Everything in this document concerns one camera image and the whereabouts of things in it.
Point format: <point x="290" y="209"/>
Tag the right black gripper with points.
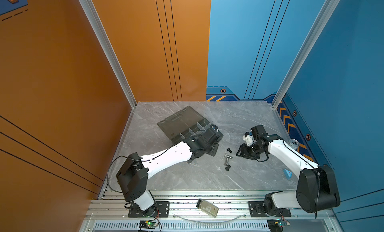
<point x="243" y="152"/>

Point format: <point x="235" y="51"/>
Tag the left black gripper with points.
<point x="214" y="150"/>

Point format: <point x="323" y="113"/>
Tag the grey plastic organizer box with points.
<point x="185" y="123"/>

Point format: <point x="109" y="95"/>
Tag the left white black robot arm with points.
<point x="135" y="172"/>

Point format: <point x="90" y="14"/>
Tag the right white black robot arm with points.
<point x="317" y="187"/>

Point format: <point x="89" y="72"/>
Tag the silver drink can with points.
<point x="294" y="144"/>

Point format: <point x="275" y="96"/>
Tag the blue triangular block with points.
<point x="288" y="174"/>

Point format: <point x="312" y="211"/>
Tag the right circuit board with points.
<point x="277" y="225"/>

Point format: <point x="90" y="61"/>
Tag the left green circuit board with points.
<point x="149" y="226"/>

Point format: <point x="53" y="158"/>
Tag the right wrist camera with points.
<point x="248" y="138"/>

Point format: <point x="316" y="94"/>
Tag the small glass jar on rail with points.
<point x="208" y="208"/>

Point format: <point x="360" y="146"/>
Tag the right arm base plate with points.
<point x="266" y="209"/>

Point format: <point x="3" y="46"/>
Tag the aluminium front rail frame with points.
<point x="110" y="214"/>

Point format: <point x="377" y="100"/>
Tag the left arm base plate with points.
<point x="158" y="210"/>

